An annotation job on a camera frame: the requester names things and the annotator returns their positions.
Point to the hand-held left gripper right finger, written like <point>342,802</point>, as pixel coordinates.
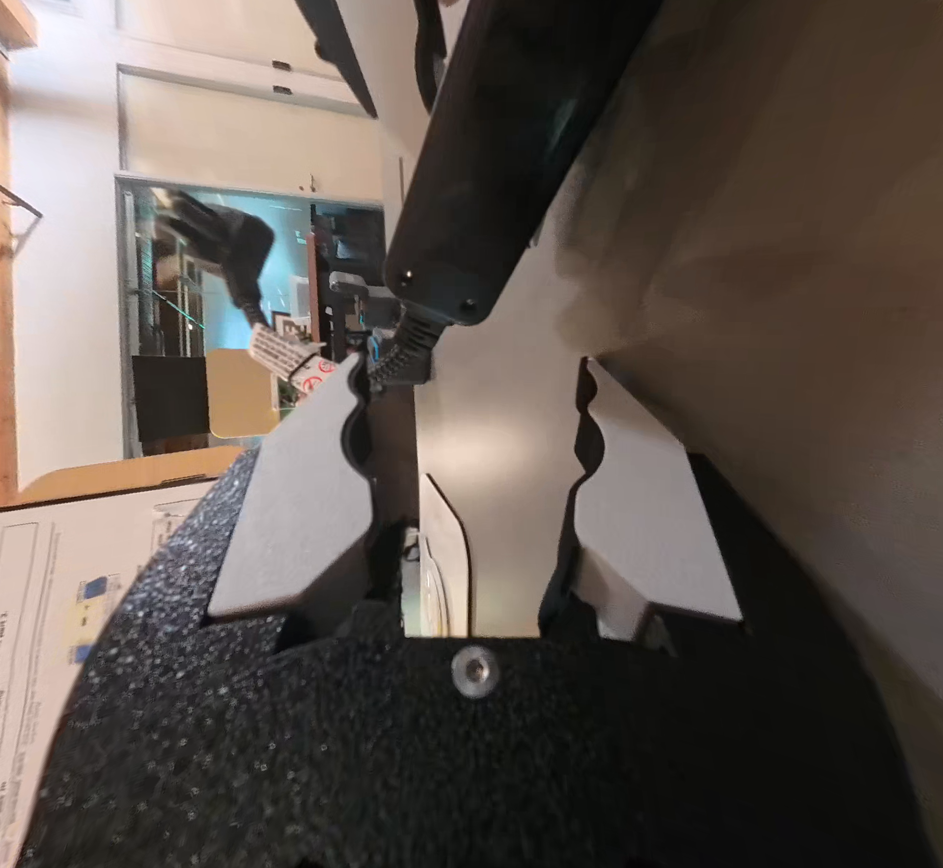
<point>648,529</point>

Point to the instruction sheet on wooden board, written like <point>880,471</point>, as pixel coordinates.
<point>110,470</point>

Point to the cream double door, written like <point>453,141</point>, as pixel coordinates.
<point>243,124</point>

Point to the black sign card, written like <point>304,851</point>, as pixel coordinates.
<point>169,396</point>

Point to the black power strip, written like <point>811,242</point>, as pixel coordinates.
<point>516,146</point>

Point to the beige sign card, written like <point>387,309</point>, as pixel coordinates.
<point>243,389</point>

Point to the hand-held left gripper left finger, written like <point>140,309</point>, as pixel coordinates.
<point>295,514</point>

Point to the black angled plug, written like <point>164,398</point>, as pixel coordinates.
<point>228,234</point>

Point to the printed instruction sheet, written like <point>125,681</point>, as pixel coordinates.
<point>44,588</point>

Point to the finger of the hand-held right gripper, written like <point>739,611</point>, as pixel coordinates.
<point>383,35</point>

